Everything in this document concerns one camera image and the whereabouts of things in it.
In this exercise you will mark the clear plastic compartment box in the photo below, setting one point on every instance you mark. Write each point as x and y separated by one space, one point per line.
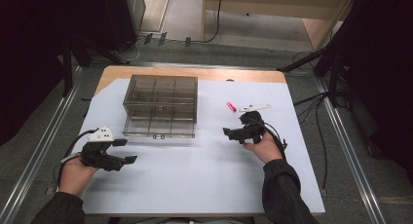
160 105

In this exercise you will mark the light wooden shelf unit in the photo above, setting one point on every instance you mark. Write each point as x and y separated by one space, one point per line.
276 6

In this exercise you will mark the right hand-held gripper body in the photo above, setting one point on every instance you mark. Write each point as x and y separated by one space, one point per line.
253 128

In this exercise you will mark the person's left hand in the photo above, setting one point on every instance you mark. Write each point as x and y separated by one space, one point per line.
75 177

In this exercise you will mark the grey floor socket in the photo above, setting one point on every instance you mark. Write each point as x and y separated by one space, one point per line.
162 38
187 41
148 38

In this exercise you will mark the person's right hand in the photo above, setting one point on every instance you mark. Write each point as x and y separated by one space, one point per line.
264 150

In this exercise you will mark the metal floor rail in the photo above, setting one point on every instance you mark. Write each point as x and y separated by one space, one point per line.
350 152
35 159

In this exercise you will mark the black curtain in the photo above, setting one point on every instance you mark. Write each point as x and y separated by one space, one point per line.
380 71
32 55

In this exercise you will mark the small pink item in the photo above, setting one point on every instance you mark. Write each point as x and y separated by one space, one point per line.
231 106

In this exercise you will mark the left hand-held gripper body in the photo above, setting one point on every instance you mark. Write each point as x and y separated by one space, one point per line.
97 154

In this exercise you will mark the white table sheet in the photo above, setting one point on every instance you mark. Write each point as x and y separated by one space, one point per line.
195 178

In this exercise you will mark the black metal stand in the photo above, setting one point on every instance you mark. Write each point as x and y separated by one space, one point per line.
67 71
334 74

